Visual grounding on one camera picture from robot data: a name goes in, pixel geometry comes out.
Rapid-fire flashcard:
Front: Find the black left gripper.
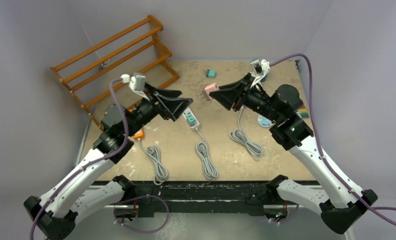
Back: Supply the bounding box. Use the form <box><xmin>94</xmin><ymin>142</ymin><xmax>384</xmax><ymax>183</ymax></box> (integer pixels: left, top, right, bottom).
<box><xmin>124</xmin><ymin>82</ymin><xmax>191</xmax><ymax>138</ymax></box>

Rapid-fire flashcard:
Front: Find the round blue white jar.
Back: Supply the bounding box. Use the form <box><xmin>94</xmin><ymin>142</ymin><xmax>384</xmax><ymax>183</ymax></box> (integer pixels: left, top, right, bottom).
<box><xmin>260</xmin><ymin>75</ymin><xmax>268</xmax><ymax>82</ymax></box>

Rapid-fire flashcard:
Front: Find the dark blue charger plug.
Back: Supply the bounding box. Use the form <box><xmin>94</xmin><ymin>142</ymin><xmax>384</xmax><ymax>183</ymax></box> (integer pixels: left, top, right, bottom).
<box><xmin>186</xmin><ymin>114</ymin><xmax>196</xmax><ymax>127</ymax></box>

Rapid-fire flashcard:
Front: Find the teal charger plug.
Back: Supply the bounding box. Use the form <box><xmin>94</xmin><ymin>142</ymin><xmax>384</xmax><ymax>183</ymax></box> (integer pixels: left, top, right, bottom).
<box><xmin>206</xmin><ymin>69</ymin><xmax>216</xmax><ymax>79</ymax></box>

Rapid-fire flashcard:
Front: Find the grey purple strip cable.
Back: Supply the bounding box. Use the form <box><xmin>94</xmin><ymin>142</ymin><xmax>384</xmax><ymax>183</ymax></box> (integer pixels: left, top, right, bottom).
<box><xmin>229</xmin><ymin>110</ymin><xmax>264</xmax><ymax>159</ymax></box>

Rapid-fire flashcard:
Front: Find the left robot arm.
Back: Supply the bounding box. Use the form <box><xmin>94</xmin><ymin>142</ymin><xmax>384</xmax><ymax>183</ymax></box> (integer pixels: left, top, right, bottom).
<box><xmin>24</xmin><ymin>83</ymin><xmax>193</xmax><ymax>240</ymax></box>

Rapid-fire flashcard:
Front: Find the white power strip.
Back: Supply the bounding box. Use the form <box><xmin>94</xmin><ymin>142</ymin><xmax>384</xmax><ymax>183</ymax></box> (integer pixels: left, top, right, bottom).
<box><xmin>182</xmin><ymin>107</ymin><xmax>200</xmax><ymax>131</ymax></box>

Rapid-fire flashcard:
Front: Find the orange power strip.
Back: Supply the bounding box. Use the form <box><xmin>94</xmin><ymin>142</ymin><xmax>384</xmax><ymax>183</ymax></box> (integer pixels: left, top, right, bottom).
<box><xmin>133</xmin><ymin>129</ymin><xmax>145</xmax><ymax>141</ymax></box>

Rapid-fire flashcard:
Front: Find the wooden shoe rack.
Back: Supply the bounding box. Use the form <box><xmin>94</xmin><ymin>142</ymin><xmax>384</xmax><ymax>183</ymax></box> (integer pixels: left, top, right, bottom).
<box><xmin>50</xmin><ymin>15</ymin><xmax>180</xmax><ymax>131</ymax></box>

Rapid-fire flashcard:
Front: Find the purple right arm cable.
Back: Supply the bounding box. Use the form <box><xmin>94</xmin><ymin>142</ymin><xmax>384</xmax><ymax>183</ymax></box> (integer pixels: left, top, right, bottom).
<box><xmin>269</xmin><ymin>53</ymin><xmax>396</xmax><ymax>230</ymax></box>

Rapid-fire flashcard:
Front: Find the grey white strip cable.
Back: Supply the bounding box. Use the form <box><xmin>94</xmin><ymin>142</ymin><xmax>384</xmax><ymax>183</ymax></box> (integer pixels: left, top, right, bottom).
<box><xmin>195</xmin><ymin>129</ymin><xmax>219</xmax><ymax>182</ymax></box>

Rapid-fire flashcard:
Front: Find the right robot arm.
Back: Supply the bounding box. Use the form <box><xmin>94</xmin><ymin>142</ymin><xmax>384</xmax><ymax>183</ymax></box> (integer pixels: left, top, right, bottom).
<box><xmin>210</xmin><ymin>73</ymin><xmax>377</xmax><ymax>234</ymax></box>

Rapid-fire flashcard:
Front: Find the pink charger plug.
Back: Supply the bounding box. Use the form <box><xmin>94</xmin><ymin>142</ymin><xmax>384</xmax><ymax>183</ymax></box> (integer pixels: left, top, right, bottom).
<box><xmin>198</xmin><ymin>82</ymin><xmax>219</xmax><ymax>102</ymax></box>

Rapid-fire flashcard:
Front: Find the coloured marker pen set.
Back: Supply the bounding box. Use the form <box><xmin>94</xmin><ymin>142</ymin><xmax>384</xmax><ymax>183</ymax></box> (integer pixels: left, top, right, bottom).
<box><xmin>297</xmin><ymin>104</ymin><xmax>310</xmax><ymax>119</ymax></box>

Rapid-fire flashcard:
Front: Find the grey orange strip cable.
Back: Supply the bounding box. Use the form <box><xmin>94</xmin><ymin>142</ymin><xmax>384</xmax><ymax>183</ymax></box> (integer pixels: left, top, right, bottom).
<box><xmin>137</xmin><ymin>139</ymin><xmax>169</xmax><ymax>186</ymax></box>

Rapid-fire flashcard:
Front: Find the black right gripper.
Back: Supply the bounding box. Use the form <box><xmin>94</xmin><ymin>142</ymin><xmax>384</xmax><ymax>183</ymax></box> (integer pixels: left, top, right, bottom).
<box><xmin>211</xmin><ymin>73</ymin><xmax>282</xmax><ymax>123</ymax></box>

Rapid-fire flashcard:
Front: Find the blue white oval toy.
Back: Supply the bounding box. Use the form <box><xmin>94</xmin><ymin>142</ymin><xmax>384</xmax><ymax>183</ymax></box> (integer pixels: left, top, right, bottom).
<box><xmin>257</xmin><ymin>115</ymin><xmax>273</xmax><ymax>128</ymax></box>

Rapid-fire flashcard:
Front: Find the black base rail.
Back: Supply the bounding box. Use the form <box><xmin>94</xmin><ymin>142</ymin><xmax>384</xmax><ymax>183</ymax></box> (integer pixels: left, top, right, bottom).
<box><xmin>95</xmin><ymin>178</ymin><xmax>318</xmax><ymax>218</ymax></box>

